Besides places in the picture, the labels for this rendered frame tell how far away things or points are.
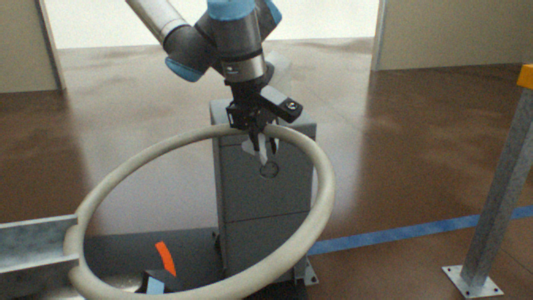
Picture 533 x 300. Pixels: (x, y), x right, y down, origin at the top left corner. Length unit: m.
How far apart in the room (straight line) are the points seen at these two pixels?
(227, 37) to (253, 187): 0.86
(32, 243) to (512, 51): 7.78
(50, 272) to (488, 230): 1.69
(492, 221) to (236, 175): 1.15
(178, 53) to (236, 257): 1.07
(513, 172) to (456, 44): 5.43
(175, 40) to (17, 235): 0.49
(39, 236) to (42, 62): 4.97
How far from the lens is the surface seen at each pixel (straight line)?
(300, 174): 1.46
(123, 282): 0.81
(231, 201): 1.45
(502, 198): 1.77
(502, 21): 7.56
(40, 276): 0.62
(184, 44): 0.82
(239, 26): 0.68
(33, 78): 5.70
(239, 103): 0.77
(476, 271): 2.00
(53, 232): 0.70
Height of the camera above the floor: 1.36
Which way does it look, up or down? 26 degrees down
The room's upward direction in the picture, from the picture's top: straight up
